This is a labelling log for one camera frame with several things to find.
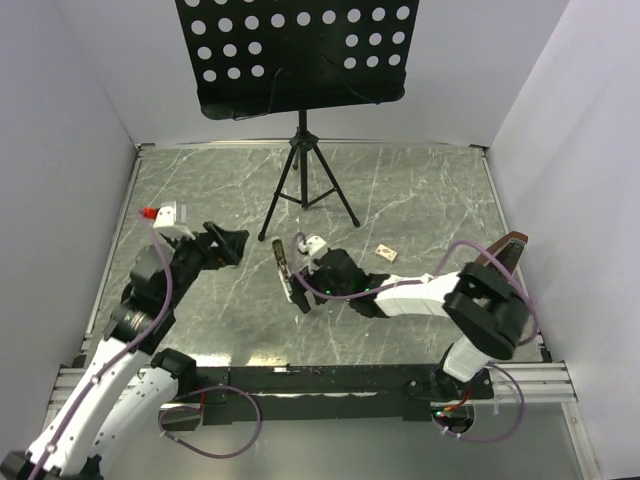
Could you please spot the black perforated music stand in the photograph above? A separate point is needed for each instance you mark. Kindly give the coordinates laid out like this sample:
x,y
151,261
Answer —
x,y
251,59

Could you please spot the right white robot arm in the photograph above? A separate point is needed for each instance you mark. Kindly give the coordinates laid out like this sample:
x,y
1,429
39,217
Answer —
x,y
490,313

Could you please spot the brown wooden metronome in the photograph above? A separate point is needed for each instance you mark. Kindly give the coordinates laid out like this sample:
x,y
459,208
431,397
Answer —
x,y
508,251

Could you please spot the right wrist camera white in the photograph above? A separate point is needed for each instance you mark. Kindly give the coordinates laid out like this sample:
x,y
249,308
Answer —
x,y
311,246

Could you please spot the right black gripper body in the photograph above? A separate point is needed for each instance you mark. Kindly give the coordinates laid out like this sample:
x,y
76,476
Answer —
x,y
320,281

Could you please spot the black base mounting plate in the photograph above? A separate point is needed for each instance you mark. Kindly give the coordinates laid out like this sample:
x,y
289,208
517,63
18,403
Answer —
x,y
333,392

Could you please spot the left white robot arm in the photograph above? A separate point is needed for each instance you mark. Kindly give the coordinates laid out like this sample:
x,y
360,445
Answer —
x,y
129,378

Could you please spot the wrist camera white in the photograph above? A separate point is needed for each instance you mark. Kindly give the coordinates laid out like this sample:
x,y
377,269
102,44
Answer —
x,y
169,220
311,246

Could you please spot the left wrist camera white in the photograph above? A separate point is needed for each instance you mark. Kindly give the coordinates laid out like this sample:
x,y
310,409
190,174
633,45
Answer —
x,y
169,220

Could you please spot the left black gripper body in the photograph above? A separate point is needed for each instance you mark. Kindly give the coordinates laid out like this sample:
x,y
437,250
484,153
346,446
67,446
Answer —
x,y
193,256

